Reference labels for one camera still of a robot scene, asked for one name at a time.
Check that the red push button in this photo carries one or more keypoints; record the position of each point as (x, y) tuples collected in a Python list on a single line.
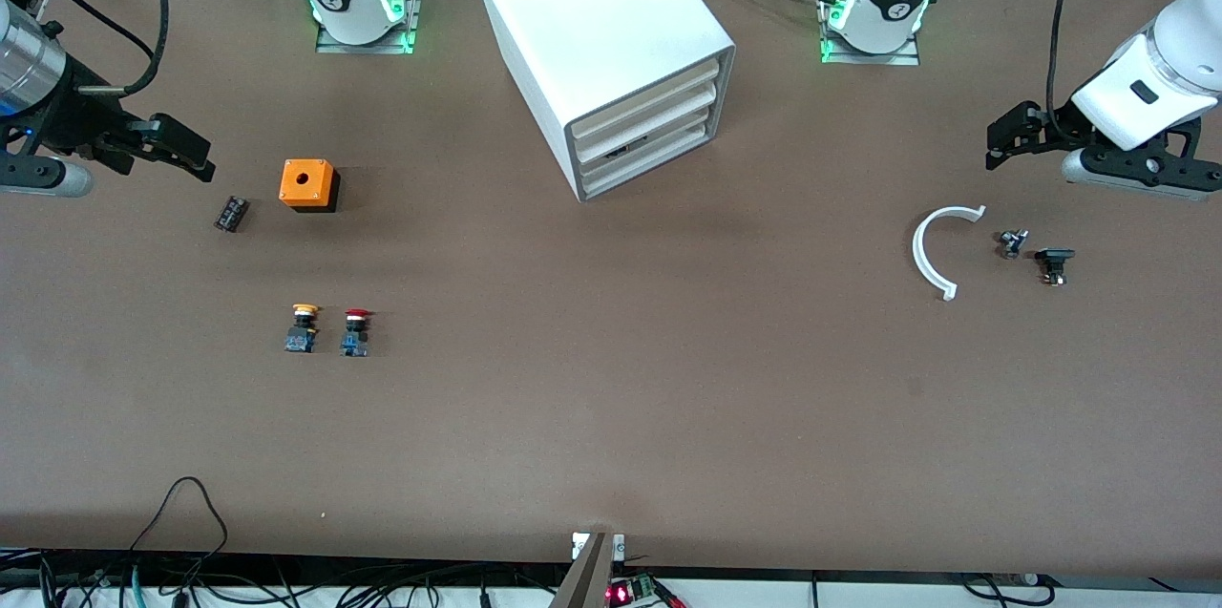
[(355, 331)]

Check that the white plastic drawer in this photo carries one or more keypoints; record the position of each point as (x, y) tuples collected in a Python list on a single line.
[(649, 97), (649, 159), (659, 119)]

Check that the white drawer cabinet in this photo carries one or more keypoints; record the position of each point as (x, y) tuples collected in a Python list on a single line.
[(592, 7)]

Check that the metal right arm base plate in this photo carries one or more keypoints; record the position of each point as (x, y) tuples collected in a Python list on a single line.
[(401, 40)]

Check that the black cylindrical capacitor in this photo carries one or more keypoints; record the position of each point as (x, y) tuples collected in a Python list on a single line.
[(231, 213)]

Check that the orange button enclosure box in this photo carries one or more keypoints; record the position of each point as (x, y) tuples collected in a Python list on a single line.
[(305, 180)]

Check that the white curved plastic arc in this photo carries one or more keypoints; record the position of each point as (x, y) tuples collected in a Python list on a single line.
[(918, 250)]

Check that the yellow push button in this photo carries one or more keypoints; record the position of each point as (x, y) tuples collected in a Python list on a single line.
[(303, 329)]

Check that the black switch part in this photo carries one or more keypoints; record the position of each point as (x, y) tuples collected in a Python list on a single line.
[(1054, 260)]

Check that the small black silver part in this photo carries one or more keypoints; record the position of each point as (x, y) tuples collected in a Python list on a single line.
[(1012, 242)]

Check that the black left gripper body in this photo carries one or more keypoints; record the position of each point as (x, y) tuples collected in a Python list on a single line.
[(1058, 126)]

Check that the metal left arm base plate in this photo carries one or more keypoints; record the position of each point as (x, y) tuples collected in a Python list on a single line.
[(859, 57)]

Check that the circuit board with red light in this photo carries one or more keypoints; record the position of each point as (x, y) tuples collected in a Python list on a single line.
[(621, 594)]

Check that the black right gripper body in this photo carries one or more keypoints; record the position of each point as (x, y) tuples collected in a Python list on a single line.
[(78, 116)]

